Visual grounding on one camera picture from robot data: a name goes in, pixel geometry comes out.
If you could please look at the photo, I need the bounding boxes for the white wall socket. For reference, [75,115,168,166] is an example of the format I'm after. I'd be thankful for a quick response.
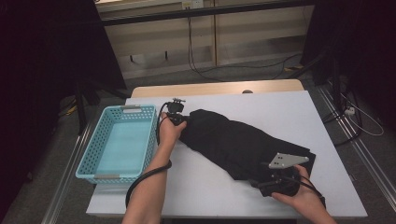
[181,0,205,9]

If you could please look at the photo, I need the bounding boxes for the black hanging cable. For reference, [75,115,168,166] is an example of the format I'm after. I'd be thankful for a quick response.
[186,15,225,83]

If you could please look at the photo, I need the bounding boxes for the person's right hand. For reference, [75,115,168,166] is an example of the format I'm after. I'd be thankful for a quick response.
[271,164,327,216]

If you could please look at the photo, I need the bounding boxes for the long black floor cable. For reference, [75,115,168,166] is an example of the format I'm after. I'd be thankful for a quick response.
[199,52,304,80]

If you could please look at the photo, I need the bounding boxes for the black metal stand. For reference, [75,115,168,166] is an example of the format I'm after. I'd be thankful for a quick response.
[288,50,344,113]

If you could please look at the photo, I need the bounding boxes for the light blue plastic basket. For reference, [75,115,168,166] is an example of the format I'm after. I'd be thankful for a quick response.
[75,105,160,185]

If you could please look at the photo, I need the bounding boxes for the person's left hand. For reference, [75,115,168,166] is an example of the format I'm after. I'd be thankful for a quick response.
[157,112,188,150]

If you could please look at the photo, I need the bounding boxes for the white floor cable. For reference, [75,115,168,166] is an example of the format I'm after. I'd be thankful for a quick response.
[340,92,386,137]

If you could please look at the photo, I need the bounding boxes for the hand-held gripper black cable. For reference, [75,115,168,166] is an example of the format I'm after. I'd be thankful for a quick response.
[274,174,327,209]
[124,102,173,209]

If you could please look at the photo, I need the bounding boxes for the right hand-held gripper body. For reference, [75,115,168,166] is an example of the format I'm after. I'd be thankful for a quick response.
[261,151,310,198]

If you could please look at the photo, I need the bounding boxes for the metal floor rail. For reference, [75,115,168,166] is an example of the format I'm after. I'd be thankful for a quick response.
[317,83,396,203]
[40,122,94,224]

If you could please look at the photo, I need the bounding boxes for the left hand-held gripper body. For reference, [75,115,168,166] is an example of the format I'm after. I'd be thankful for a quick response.
[164,97,190,126]

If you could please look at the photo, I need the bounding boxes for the right hand-held gripper black cable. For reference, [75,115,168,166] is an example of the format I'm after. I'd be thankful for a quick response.
[274,174,327,209]

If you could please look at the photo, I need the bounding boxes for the black tripod stand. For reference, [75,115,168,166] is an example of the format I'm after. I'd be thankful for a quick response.
[74,77,132,136]

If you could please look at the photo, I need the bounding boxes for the narrow black curtain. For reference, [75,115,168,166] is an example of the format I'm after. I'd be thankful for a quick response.
[300,0,396,132]

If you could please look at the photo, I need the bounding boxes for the left hand-held gripper black cable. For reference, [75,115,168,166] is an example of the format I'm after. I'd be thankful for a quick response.
[124,102,173,209]

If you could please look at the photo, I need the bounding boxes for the black horizontal bar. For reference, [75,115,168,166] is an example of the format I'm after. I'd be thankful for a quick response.
[101,0,316,27]

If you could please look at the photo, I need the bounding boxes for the wide black curtain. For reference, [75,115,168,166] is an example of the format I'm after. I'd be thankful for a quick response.
[0,0,129,216]

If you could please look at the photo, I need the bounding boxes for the black pants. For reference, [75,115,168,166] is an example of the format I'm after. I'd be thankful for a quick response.
[178,108,317,182]

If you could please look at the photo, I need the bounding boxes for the black cable bundle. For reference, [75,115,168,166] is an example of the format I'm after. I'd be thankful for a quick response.
[321,90,363,147]

